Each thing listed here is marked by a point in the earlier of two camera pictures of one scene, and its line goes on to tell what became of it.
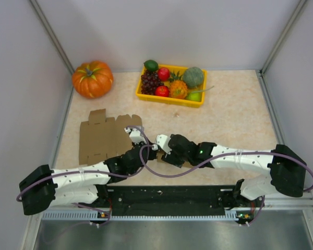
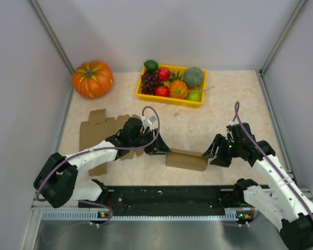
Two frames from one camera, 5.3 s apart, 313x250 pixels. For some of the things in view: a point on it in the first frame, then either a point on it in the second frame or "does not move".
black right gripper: [170, 158] → [220, 159]
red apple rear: [164, 74] does not move
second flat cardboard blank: [101, 138] does not move
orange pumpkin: [93, 79] does not move
